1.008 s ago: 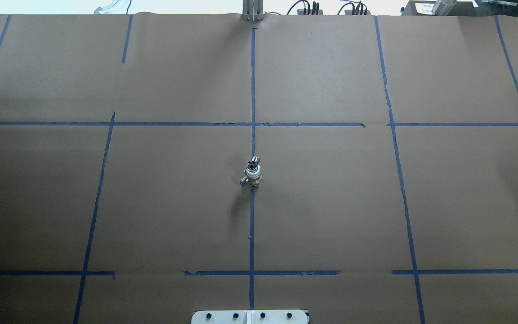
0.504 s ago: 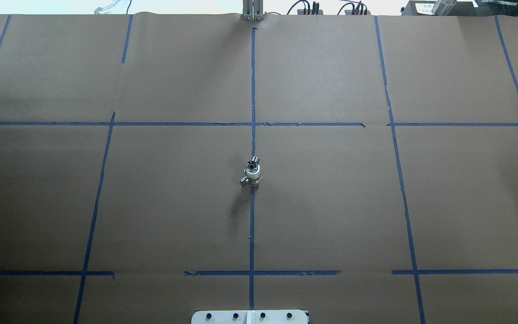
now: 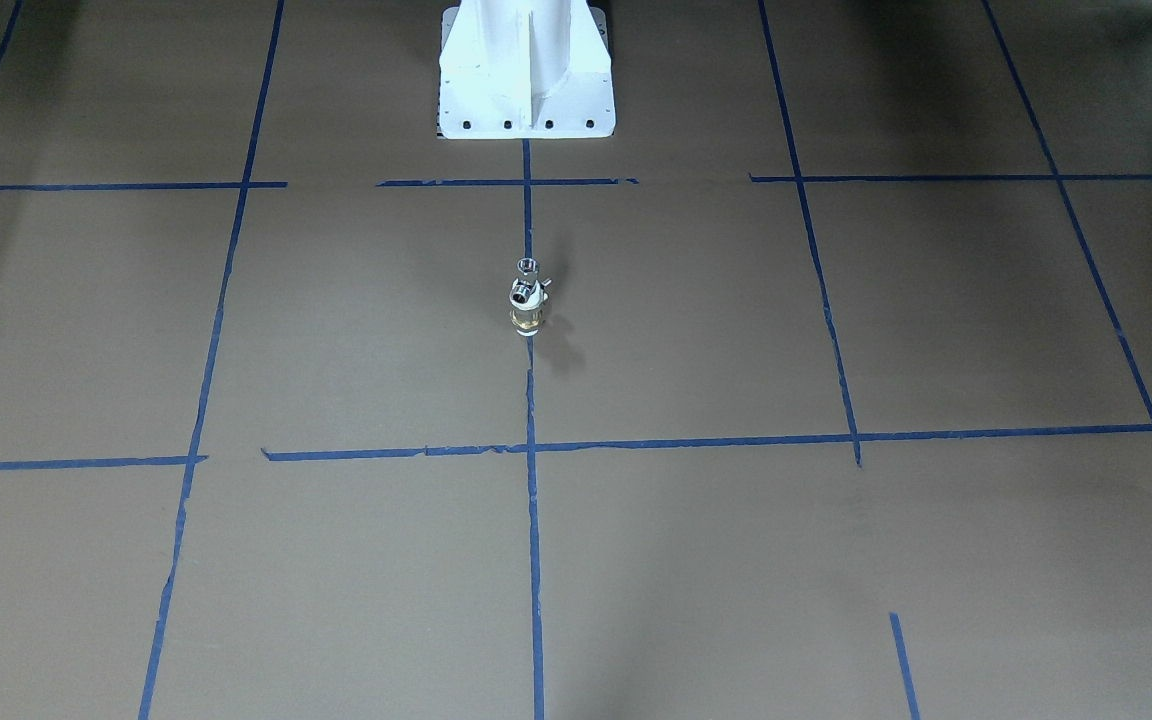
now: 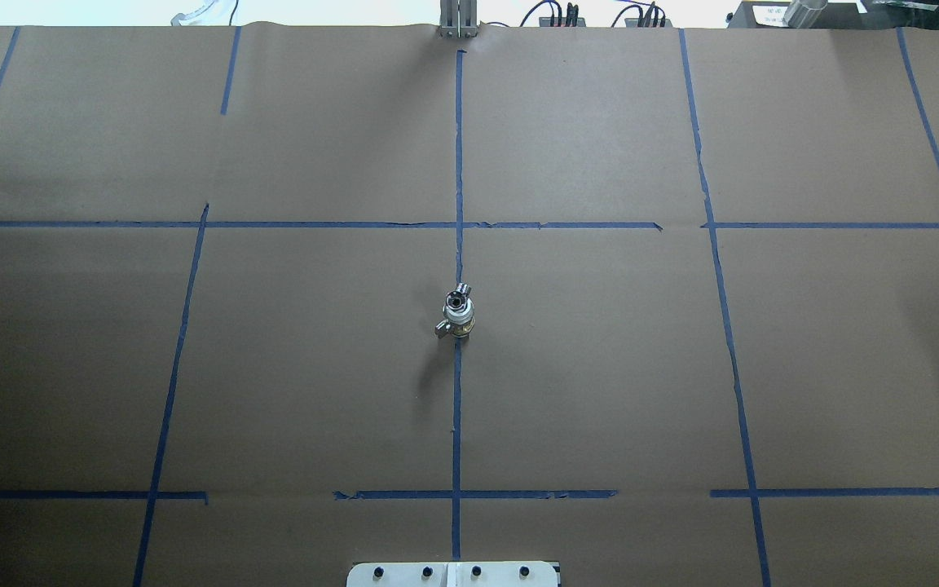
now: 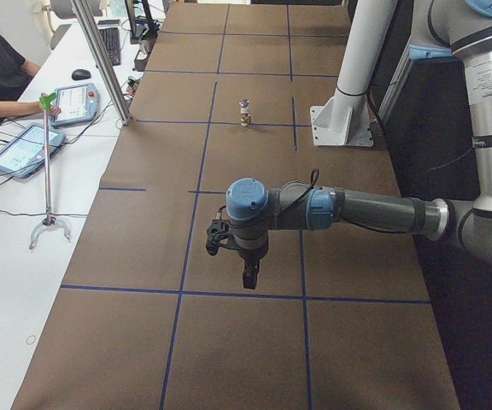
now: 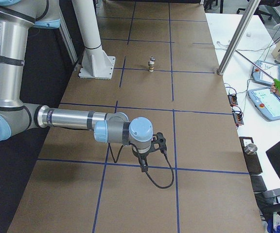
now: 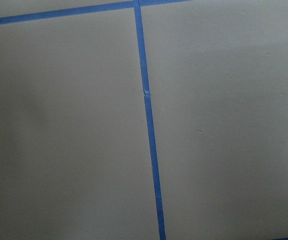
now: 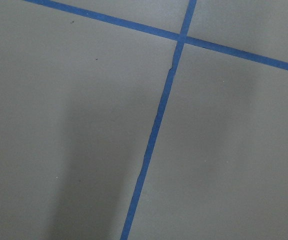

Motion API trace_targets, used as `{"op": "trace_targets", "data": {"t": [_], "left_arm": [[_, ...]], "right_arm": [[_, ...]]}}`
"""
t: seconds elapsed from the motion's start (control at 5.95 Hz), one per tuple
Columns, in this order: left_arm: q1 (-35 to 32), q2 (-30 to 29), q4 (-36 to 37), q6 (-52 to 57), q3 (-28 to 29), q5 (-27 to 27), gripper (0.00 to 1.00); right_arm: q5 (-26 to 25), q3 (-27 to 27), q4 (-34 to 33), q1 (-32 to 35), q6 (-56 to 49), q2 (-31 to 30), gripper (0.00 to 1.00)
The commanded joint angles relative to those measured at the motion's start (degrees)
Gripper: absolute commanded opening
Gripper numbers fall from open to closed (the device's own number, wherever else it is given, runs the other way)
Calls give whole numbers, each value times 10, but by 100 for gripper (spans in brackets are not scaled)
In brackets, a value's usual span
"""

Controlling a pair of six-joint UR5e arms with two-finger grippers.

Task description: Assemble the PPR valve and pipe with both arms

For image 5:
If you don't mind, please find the aluminium frame post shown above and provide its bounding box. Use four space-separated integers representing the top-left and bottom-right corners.
70 0 132 126

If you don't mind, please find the black computer mouse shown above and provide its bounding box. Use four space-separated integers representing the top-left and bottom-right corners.
71 68 91 81

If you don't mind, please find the chrome threaded pipe fitting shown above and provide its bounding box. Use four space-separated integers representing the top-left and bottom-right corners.
238 99 250 111

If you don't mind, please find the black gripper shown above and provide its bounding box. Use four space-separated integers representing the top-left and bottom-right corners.
238 243 268 290

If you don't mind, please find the brass white PPR valve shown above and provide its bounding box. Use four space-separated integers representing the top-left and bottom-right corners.
240 109 251 127

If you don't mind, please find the white desk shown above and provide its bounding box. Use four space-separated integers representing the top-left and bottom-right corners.
0 0 174 410

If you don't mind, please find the black monitor stand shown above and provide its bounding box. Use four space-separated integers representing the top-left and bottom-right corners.
125 0 159 44

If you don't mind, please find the green handled reacher grabber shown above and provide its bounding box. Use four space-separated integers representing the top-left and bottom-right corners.
28 92 71 250

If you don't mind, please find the near teach pendant tablet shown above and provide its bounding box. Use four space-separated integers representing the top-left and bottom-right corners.
0 123 44 179

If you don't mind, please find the black keyboard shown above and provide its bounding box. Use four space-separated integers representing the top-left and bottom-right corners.
98 26 121 66

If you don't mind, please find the brown paper table mat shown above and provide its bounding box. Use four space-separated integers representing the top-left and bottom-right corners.
13 3 459 409

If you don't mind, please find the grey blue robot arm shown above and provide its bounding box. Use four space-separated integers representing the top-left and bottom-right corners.
206 1 492 297

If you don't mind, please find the far teach pendant tablet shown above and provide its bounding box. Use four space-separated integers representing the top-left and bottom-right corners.
50 83 98 128

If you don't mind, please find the teach pendant tablet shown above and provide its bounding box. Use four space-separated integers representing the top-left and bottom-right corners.
0 123 44 179
50 83 98 128

